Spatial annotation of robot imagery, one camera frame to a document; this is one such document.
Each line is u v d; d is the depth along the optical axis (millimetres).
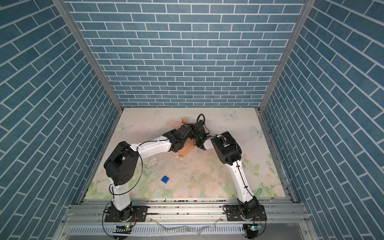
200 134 866
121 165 495
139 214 737
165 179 844
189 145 791
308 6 705
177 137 722
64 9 706
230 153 627
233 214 737
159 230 705
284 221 804
